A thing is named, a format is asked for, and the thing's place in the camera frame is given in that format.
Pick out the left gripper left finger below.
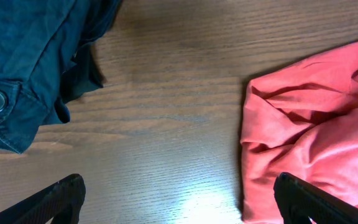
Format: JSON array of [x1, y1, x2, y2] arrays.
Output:
[[0, 174, 86, 224]]

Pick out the dark blue folded jeans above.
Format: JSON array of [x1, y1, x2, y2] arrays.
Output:
[[0, 0, 121, 154]]

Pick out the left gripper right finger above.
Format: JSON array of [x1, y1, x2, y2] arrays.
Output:
[[273, 172, 358, 224]]

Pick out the red printed t-shirt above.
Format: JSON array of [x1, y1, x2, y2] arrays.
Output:
[[241, 42, 358, 223]]

